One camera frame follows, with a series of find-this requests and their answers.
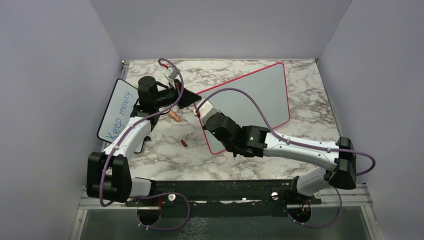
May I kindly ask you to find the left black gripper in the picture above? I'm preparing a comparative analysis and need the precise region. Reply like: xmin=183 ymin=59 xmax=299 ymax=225
xmin=153 ymin=78 xmax=201 ymax=109

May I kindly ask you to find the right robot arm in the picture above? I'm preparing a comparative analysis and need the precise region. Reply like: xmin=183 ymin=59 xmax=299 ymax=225
xmin=199 ymin=112 xmax=357 ymax=204

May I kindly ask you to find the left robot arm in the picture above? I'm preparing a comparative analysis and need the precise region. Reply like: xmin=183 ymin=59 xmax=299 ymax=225
xmin=86 ymin=76 xmax=201 ymax=207

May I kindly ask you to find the black framed written whiteboard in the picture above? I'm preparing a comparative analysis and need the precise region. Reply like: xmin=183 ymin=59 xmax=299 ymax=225
xmin=96 ymin=78 xmax=138 ymax=143

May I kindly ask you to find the pink framed whiteboard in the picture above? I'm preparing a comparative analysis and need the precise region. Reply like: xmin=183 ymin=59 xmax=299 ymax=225
xmin=194 ymin=61 xmax=291 ymax=156

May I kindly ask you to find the orange eraser block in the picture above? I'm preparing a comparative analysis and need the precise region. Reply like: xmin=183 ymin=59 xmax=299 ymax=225
xmin=168 ymin=110 xmax=181 ymax=123

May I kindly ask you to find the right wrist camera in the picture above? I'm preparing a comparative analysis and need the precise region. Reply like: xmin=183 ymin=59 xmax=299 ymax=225
xmin=193 ymin=98 xmax=221 ymax=124

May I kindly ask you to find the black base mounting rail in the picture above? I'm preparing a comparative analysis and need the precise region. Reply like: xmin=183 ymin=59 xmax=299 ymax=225
xmin=125 ymin=179 xmax=321 ymax=218

